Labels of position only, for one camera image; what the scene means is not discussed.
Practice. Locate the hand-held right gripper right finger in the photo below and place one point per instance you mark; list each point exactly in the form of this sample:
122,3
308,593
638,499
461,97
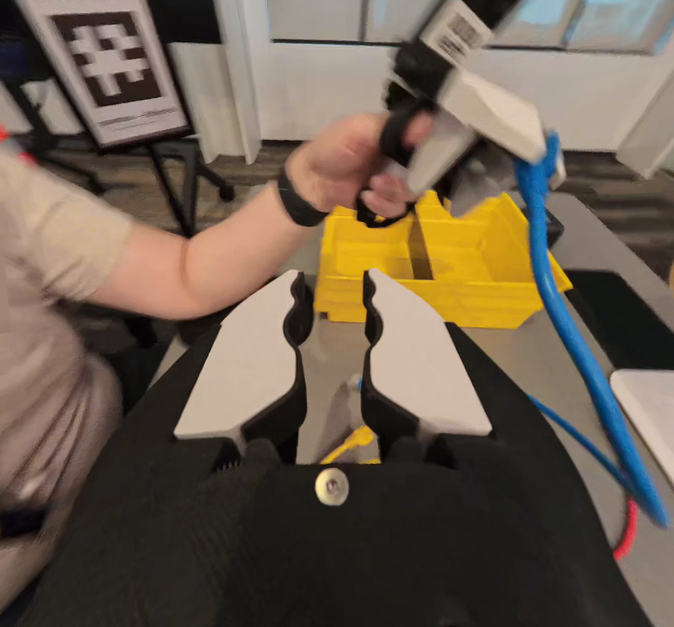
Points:
421,364

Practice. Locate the yellow plastic bin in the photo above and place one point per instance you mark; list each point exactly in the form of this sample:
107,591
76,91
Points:
474,295

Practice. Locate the large window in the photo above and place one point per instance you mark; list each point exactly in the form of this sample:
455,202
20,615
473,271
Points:
579,0

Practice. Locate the white stand base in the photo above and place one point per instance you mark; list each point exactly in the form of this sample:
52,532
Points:
650,416

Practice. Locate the person's left hand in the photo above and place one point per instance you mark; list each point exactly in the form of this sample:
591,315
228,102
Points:
337,164

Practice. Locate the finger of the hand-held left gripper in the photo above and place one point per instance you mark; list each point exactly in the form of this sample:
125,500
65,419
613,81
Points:
480,186
495,111

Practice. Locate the person's left forearm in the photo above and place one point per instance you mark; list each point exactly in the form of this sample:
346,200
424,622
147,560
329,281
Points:
210,264

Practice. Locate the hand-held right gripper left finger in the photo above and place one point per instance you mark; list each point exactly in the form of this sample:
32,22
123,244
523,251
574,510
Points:
247,364

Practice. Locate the black wristband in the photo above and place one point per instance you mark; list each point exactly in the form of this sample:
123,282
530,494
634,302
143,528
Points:
297,200

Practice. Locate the framed marker sign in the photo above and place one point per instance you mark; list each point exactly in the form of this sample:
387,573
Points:
110,64

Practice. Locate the small black box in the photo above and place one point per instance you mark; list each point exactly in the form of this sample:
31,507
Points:
554,229

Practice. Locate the black sign stand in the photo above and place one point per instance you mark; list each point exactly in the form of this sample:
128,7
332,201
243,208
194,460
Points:
181,190

